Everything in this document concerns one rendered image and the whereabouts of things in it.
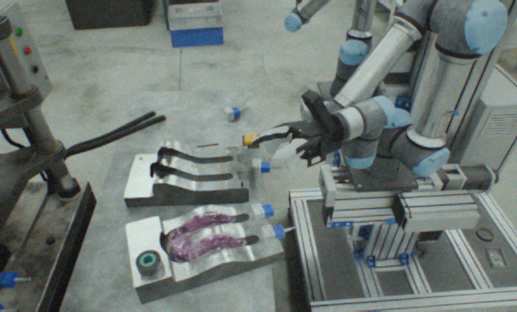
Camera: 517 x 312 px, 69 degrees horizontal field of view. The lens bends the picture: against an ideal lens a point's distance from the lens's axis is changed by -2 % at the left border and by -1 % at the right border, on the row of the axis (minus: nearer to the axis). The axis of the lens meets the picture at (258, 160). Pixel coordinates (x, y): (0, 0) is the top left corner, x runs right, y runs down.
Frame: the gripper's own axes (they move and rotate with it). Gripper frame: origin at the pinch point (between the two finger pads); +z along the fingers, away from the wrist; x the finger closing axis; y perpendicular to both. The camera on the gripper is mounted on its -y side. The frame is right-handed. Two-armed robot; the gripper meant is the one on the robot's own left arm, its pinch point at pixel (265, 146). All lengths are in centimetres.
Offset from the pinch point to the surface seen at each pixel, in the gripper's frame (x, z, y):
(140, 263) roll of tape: 29, 31, 48
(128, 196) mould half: 69, 26, 51
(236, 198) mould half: 50, -12, 57
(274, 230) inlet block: 26, -15, 56
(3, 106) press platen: 80, 53, 6
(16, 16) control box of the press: 118, 41, -13
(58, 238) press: 70, 55, 58
